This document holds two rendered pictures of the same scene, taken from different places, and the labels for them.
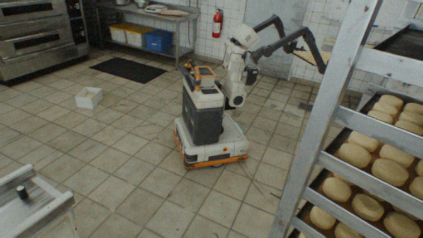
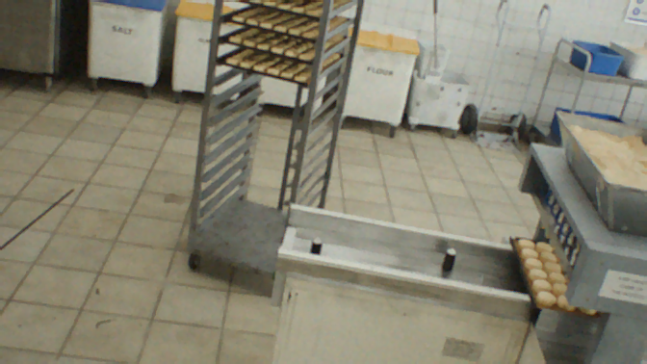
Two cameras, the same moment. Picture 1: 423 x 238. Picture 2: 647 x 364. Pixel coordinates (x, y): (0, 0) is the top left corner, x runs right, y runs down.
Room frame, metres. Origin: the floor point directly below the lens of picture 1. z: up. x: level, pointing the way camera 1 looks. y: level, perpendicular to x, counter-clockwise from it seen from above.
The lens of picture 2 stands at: (1.56, 2.38, 1.88)
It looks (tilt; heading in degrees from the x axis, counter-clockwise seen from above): 24 degrees down; 242
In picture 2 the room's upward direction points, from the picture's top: 11 degrees clockwise
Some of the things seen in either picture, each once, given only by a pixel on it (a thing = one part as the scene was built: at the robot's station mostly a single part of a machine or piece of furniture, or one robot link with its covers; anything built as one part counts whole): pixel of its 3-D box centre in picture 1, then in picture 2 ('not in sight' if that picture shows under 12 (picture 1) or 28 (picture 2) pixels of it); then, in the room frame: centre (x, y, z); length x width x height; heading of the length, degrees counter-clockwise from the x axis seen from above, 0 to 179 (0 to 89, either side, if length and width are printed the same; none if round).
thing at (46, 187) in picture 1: (53, 199); (283, 265); (0.75, 0.70, 0.77); 0.24 x 0.04 x 0.14; 62
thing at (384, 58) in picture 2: not in sight; (374, 78); (-1.28, -2.50, 0.38); 0.64 x 0.54 x 0.77; 65
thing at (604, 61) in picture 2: not in sight; (594, 58); (-2.75, -1.73, 0.87); 0.40 x 0.30 x 0.16; 71
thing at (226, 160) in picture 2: not in sight; (231, 156); (0.47, -0.68, 0.51); 0.64 x 0.03 x 0.03; 50
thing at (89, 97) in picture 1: (89, 97); not in sight; (2.90, 1.64, 0.08); 0.30 x 0.22 x 0.16; 179
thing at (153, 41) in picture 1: (158, 39); not in sight; (4.87, 1.13, 0.36); 0.47 x 0.38 x 0.26; 160
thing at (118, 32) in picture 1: (124, 32); not in sight; (5.19, 1.92, 0.36); 0.47 x 0.39 x 0.26; 156
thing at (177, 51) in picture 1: (146, 30); not in sight; (4.99, 1.41, 0.49); 1.90 x 0.72 x 0.98; 68
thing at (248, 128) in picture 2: not in sight; (234, 140); (0.47, -0.68, 0.60); 0.64 x 0.03 x 0.03; 50
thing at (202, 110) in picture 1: (204, 103); not in sight; (2.12, 0.07, 0.59); 0.55 x 0.34 x 0.83; 21
